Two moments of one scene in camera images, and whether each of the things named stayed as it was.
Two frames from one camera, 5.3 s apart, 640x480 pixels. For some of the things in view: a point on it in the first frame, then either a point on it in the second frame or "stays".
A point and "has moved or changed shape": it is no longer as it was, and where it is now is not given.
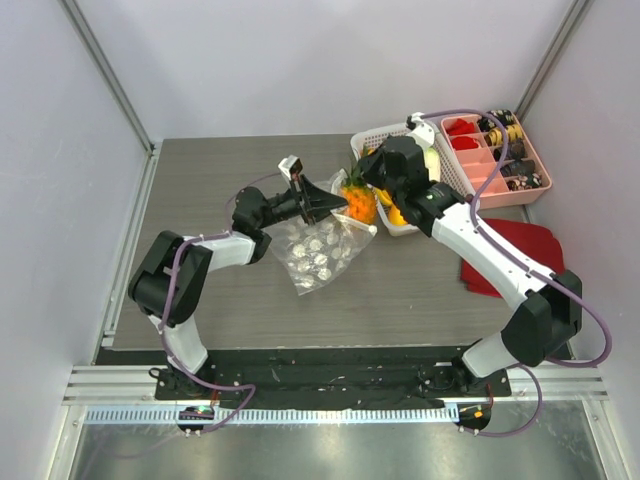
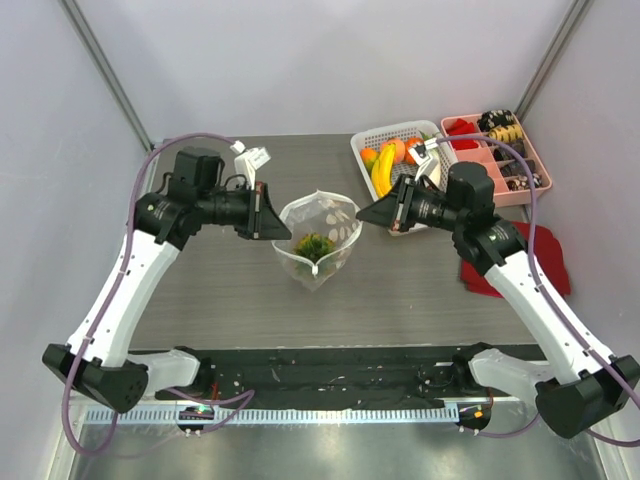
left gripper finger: (315, 202) to (267, 223)
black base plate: (399, 379) stays
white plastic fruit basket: (451, 171) stays
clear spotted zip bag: (314, 254) has moved or changed shape
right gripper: (370, 166) to (401, 205)
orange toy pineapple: (361, 197) to (313, 246)
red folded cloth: (531, 241) stays
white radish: (433, 163) stays
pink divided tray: (475, 142) stays
